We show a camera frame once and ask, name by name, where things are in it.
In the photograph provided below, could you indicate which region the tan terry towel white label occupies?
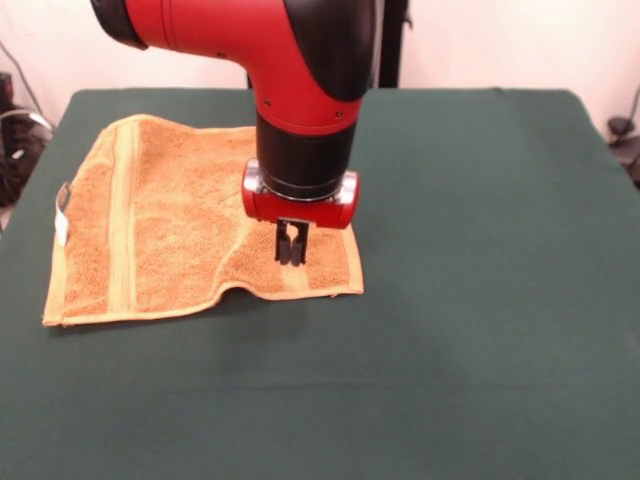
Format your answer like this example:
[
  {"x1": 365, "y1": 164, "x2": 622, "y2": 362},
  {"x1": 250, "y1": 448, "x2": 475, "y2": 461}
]
[{"x1": 42, "y1": 113, "x2": 365, "y2": 329}]

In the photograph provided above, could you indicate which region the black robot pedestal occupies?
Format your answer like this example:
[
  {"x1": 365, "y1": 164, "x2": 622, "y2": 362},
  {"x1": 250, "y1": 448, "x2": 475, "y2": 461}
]
[{"x1": 244, "y1": 0, "x2": 414, "y2": 90}]

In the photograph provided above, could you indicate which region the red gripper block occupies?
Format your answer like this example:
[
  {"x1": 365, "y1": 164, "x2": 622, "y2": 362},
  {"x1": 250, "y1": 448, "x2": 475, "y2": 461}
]
[{"x1": 241, "y1": 158, "x2": 362, "y2": 267}]

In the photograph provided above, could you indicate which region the dark green table cloth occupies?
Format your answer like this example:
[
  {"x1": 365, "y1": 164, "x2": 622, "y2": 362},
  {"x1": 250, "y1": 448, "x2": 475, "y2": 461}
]
[{"x1": 0, "y1": 87, "x2": 640, "y2": 480}]

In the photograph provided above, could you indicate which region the grey cable loop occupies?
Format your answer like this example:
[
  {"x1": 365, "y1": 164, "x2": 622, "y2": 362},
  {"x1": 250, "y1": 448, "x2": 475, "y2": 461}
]
[{"x1": 0, "y1": 39, "x2": 55, "y2": 135}]

